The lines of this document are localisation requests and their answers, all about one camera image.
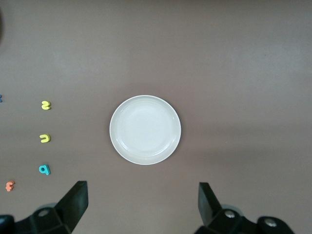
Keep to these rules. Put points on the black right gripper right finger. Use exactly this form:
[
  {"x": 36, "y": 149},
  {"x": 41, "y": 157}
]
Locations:
[{"x": 209, "y": 207}]

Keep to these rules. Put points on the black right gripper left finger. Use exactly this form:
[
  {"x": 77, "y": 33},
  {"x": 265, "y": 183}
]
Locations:
[{"x": 73, "y": 204}]

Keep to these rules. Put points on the teal foam letter b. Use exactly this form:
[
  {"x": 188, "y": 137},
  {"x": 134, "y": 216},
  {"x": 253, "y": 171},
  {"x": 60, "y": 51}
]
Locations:
[{"x": 44, "y": 169}]

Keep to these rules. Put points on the beige brown round plate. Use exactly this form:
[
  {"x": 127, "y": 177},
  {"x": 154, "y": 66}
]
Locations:
[{"x": 145, "y": 129}]

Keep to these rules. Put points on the orange foam letter f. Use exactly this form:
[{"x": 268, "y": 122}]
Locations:
[{"x": 9, "y": 186}]

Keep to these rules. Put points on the yellow foam letter u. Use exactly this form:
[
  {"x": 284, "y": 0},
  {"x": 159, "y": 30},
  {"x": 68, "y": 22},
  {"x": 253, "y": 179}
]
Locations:
[{"x": 45, "y": 138}]

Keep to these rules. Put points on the yellow foam letter s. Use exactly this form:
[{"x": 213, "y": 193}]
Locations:
[{"x": 46, "y": 105}]

